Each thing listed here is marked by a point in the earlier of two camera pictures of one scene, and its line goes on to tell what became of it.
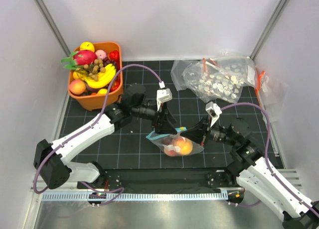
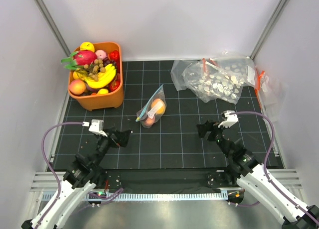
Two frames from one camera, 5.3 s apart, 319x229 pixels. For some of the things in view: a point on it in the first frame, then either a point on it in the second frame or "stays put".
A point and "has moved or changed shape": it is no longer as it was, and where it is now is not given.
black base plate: x=165 y=178 stays put
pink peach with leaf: x=170 y=148 → x=149 y=122
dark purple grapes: x=106 y=61 stays put
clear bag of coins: x=222 y=78 stays put
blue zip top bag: x=176 y=144 has moved or changed shape
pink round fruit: x=100 y=54 stays put
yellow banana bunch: x=103 y=77 stays put
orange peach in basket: x=77 y=87 stays put
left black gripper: x=165 y=121 → x=122 y=137
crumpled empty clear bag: x=177 y=72 stays put
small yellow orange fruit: x=186 y=146 has moved or changed shape
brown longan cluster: x=97 y=66 stays put
